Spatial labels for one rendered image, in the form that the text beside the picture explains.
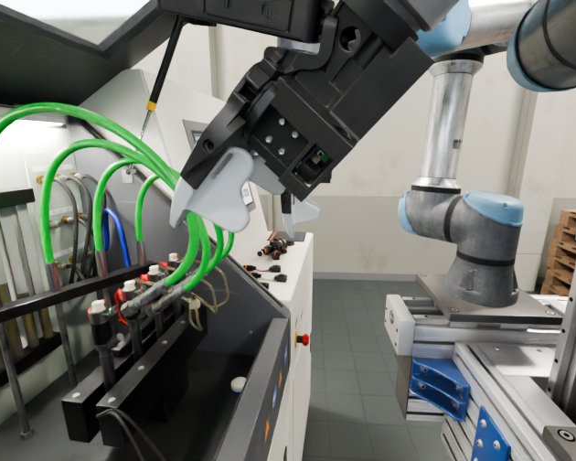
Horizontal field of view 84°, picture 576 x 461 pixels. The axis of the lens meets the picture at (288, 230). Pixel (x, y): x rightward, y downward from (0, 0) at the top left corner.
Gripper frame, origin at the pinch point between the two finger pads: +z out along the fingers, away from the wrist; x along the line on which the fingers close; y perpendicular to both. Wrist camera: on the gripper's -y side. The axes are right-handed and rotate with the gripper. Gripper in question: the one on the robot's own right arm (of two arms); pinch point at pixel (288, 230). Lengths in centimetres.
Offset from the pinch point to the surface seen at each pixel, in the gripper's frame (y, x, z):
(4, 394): -57, -9, 35
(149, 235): -38.9, 19.0, 7.8
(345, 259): 17, 273, 101
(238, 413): -6.2, -12.1, 27.9
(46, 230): -44.0, -4.4, 0.6
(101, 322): -28.0, -13.0, 12.9
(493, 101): 143, 286, -54
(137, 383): -24.1, -11.6, 25.0
